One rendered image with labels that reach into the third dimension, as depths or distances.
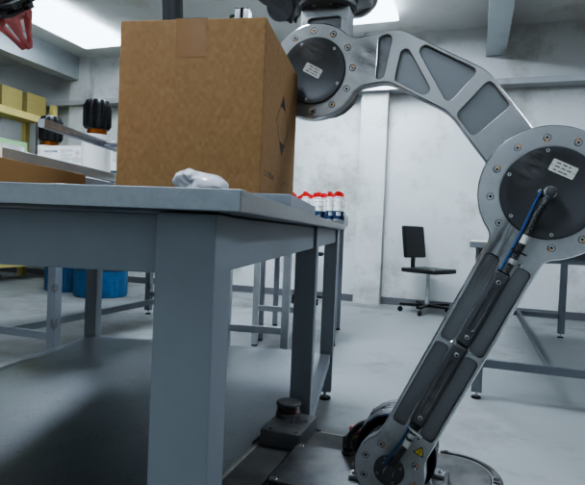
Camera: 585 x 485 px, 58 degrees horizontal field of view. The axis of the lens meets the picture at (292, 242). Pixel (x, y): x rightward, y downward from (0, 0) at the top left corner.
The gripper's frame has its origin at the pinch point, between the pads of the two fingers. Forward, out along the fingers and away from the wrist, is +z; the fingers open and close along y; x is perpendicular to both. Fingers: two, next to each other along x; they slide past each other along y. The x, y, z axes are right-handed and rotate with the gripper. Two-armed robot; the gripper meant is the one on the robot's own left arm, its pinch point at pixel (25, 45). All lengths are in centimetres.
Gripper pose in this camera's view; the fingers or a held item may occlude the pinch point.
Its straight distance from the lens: 134.8
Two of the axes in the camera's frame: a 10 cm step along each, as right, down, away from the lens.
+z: 1.8, 7.7, 6.1
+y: -9.5, -0.3, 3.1
